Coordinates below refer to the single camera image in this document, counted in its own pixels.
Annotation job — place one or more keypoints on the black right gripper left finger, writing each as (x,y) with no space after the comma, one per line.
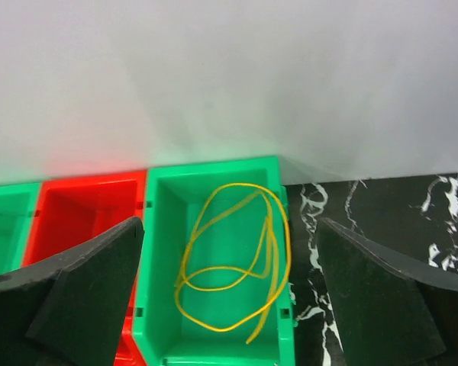
(69,309)

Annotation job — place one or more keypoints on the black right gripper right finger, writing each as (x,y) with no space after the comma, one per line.
(388,307)

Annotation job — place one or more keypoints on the red plastic bin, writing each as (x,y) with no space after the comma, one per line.
(71,211)

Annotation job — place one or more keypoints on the left green plastic bin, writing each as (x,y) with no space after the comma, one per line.
(17,210)

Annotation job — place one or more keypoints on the green plastic bin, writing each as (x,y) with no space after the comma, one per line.
(213,285)
(17,210)

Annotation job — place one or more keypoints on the right green plastic bin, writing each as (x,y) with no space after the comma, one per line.
(213,285)

